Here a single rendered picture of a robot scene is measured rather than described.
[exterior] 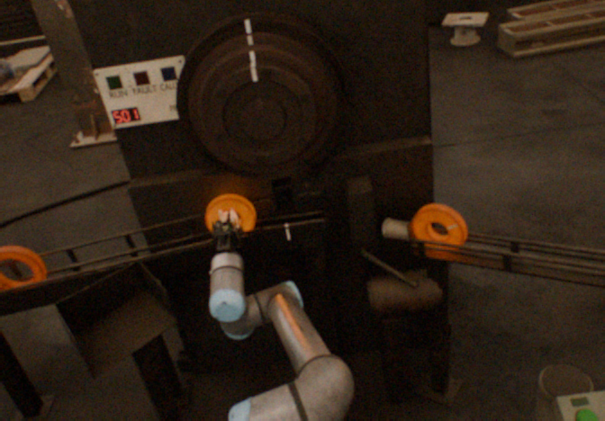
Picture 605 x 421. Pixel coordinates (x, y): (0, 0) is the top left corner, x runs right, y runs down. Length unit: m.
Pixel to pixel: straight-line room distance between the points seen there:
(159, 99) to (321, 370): 0.95
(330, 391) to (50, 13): 3.65
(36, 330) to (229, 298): 1.54
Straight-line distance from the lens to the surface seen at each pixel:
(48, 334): 2.87
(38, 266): 2.04
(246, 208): 1.76
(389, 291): 1.77
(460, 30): 5.25
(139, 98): 1.75
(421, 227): 1.70
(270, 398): 1.13
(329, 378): 1.15
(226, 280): 1.56
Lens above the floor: 1.71
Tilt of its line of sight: 32 degrees down
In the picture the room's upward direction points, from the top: 10 degrees counter-clockwise
